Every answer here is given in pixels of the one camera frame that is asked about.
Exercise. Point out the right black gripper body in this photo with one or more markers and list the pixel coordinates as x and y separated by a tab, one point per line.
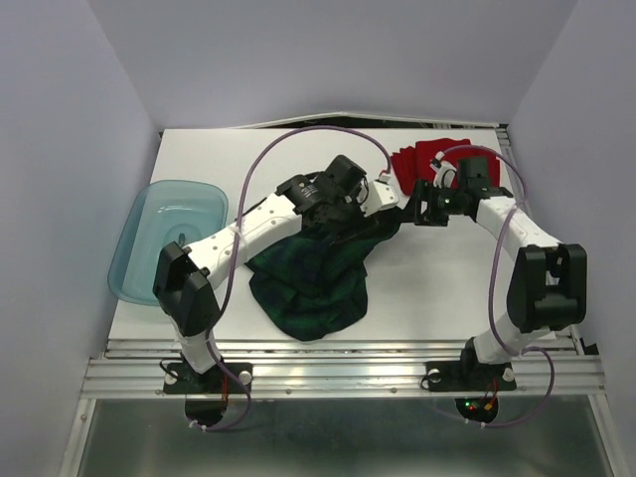
445	202

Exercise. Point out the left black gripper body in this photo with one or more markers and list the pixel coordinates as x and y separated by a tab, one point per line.
348	222

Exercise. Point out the green plaid skirt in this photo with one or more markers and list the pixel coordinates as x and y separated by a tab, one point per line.
311	285

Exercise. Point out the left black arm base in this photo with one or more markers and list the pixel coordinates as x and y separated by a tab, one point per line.
208	395

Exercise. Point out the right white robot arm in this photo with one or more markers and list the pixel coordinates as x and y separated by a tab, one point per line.
548	287

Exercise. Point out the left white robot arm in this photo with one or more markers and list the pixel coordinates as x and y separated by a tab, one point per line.
186	278

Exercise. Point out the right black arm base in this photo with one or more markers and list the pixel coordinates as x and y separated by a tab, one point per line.
479	384

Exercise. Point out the folded red skirt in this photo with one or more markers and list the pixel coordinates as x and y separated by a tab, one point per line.
413	162

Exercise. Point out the blue transparent plastic bin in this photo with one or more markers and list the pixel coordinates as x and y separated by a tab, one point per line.
159	212

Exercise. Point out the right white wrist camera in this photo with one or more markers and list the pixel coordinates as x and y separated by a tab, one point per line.
444	171

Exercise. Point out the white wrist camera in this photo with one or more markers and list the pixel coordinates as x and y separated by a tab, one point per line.
377	195
444	171

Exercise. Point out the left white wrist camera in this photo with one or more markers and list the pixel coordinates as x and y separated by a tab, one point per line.
377	195

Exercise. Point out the aluminium mounting rail frame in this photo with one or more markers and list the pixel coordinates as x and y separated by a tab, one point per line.
352	404

